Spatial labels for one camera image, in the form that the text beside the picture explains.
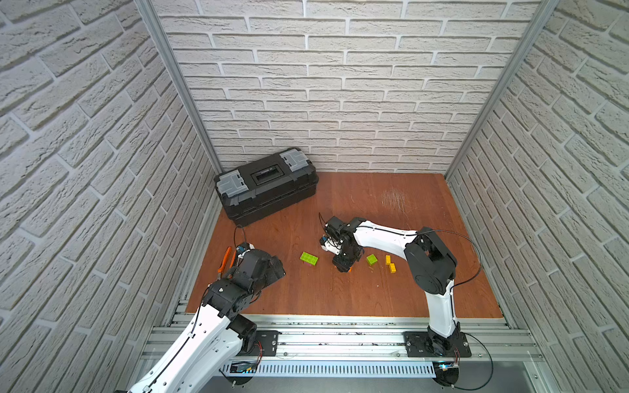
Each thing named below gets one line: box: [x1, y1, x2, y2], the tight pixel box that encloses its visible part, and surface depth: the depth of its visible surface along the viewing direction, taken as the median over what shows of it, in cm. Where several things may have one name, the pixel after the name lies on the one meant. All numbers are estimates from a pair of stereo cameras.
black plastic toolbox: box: [213, 147, 320, 227], surface depth 98 cm
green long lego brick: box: [299, 251, 319, 267], surface depth 91 cm
